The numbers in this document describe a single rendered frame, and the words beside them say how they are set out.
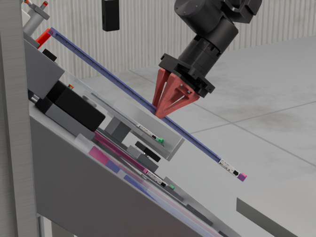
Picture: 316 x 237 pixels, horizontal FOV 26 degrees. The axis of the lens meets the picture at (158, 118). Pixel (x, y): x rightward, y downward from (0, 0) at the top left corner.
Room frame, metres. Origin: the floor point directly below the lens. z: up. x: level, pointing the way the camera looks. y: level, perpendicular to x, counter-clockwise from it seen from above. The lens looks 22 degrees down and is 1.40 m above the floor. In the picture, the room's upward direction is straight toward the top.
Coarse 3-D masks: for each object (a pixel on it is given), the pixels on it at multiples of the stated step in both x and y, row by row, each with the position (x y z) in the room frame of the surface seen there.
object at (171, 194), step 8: (112, 152) 1.20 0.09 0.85; (120, 160) 1.16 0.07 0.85; (136, 168) 1.19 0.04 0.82; (144, 176) 1.10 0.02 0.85; (152, 184) 1.07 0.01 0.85; (168, 192) 1.22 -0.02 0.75; (176, 200) 1.11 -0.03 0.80; (184, 208) 1.01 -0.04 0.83; (192, 208) 1.15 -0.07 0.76; (200, 216) 1.13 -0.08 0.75; (208, 224) 1.14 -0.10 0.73
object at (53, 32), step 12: (60, 36) 1.02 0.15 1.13; (72, 48) 1.03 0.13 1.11; (84, 60) 1.03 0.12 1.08; (108, 72) 1.05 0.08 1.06; (120, 84) 1.06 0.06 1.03; (132, 96) 1.07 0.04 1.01; (156, 108) 1.10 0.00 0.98; (168, 120) 1.11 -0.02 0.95; (180, 132) 1.12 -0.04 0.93; (216, 156) 1.16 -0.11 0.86; (240, 180) 1.19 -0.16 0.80
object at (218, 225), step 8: (168, 184) 1.30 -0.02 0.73; (176, 184) 1.29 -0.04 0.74; (176, 192) 1.27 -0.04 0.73; (184, 192) 1.25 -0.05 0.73; (184, 200) 1.24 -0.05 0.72; (192, 200) 1.22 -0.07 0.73; (200, 208) 1.19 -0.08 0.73; (208, 216) 1.16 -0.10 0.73; (216, 216) 1.15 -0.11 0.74; (216, 224) 1.14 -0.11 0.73; (224, 224) 1.12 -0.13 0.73; (224, 232) 1.11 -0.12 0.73; (232, 232) 1.10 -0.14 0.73
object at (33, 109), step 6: (36, 96) 1.08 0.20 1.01; (30, 102) 0.84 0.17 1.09; (30, 108) 0.74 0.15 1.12; (36, 108) 0.81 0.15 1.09; (36, 114) 0.71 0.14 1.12; (42, 114) 0.78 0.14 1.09; (42, 120) 0.69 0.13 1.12; (48, 120) 0.76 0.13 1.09; (54, 126) 0.73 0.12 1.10; (60, 126) 0.80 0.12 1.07; (60, 132) 0.72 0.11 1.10; (66, 132) 0.78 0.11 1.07; (72, 138) 0.76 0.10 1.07; (78, 144) 0.73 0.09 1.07; (84, 150) 0.71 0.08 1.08
